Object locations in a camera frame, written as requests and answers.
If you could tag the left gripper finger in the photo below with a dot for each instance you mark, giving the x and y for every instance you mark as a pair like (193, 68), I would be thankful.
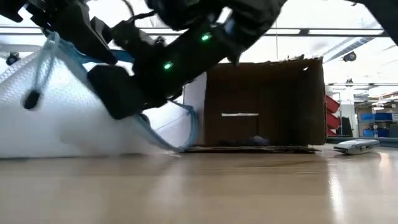
(87, 34)

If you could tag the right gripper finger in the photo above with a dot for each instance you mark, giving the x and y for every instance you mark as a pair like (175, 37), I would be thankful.
(116, 93)

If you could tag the white mesh bag blue trim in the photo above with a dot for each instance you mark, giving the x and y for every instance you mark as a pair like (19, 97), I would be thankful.
(62, 124)

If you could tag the brown cardboard box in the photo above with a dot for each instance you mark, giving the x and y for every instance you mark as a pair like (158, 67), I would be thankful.
(273, 93)

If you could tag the silver utility knife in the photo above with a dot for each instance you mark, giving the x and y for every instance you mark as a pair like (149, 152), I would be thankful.
(357, 146)

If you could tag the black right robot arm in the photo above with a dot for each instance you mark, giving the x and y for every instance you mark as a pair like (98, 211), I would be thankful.
(382, 15)

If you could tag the black ceiling-mounted device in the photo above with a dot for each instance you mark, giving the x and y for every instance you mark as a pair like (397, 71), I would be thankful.
(350, 56)
(13, 59)

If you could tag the red bin rack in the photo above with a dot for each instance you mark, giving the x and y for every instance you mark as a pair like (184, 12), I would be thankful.
(332, 105)

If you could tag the linear ceiling light strip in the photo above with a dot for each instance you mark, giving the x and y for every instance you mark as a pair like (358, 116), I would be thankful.
(342, 31)

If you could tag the shelf with blue bins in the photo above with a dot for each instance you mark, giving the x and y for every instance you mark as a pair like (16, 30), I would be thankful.
(384, 117)

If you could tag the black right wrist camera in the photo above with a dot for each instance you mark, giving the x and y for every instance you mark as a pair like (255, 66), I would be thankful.
(136, 40)

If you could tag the large silver ceiling duct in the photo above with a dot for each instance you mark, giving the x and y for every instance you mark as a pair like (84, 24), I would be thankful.
(351, 46)

